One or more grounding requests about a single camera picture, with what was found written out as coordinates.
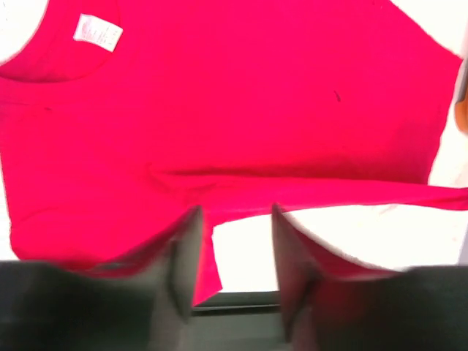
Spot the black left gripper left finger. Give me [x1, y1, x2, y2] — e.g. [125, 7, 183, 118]
[1, 207, 203, 350]

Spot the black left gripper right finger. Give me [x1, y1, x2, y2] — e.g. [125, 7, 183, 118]
[272, 205, 467, 350]

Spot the magenta t-shirt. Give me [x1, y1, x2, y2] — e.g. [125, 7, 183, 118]
[1, 1, 467, 302]

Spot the orange plastic laundry basket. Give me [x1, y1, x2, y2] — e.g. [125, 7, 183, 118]
[454, 58, 468, 135]

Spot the aluminium frame rail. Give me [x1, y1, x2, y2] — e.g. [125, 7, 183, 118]
[192, 291, 279, 315]

